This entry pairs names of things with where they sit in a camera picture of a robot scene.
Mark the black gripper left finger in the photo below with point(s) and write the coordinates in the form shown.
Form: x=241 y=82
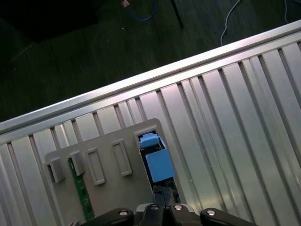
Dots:
x=150 y=216

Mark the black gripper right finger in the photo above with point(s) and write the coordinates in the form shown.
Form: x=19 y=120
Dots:
x=185 y=217

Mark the hard disk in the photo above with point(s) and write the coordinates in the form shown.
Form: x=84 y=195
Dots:
x=160 y=164

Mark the green RAM stick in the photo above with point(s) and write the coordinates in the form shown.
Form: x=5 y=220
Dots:
x=81 y=188

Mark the grey parts rack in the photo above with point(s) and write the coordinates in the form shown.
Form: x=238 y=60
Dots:
x=105 y=153

